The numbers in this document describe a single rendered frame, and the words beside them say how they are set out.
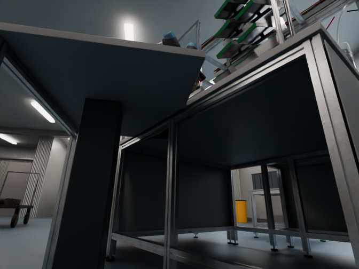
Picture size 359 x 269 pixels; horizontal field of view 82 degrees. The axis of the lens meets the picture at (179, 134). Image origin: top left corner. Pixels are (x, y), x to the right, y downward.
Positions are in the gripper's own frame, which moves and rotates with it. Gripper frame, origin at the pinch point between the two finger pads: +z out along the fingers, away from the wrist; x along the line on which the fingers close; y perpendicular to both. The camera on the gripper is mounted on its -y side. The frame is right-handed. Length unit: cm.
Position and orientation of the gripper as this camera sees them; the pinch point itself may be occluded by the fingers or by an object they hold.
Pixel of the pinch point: (194, 89)
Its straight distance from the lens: 136.5
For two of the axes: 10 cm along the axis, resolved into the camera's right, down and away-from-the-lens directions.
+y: -8.0, -2.2, -5.6
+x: 6.1, -2.6, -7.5
